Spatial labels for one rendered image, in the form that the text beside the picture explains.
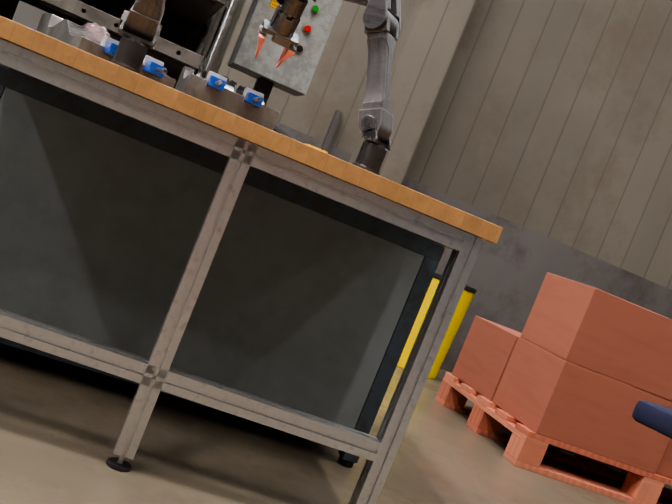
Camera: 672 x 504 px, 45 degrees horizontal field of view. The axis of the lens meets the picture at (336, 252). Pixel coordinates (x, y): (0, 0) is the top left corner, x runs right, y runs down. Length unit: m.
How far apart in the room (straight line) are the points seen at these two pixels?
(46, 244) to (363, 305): 0.89
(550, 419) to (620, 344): 0.44
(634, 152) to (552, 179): 0.63
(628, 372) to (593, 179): 2.42
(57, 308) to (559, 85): 4.22
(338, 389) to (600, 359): 1.53
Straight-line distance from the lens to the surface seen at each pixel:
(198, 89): 2.26
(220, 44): 3.02
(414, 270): 2.43
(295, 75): 3.20
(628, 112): 6.05
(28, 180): 2.24
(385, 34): 2.05
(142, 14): 1.93
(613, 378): 3.73
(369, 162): 1.96
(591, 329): 3.61
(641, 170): 6.11
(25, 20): 3.07
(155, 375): 1.82
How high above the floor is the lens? 0.68
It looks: 2 degrees down
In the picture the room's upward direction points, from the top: 22 degrees clockwise
